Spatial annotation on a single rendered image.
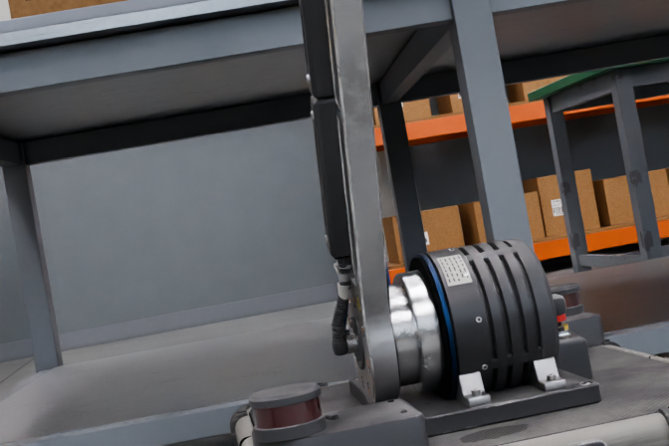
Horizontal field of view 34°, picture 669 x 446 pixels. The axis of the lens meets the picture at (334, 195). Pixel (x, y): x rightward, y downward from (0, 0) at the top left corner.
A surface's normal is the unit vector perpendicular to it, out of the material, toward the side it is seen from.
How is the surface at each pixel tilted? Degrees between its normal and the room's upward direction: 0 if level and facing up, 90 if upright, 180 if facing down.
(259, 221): 90
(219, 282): 90
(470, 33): 90
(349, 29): 115
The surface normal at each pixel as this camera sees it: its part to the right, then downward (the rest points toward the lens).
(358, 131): 0.19, 0.38
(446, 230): 0.13, -0.04
